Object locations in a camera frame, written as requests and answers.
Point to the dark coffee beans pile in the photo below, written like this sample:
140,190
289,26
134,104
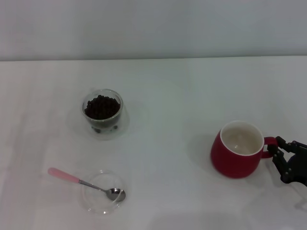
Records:
102,107

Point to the red mug white inside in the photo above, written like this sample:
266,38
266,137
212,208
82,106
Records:
230,165

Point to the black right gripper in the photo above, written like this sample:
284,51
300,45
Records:
299,167

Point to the double-walled glass cup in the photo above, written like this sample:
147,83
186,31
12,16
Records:
104,129

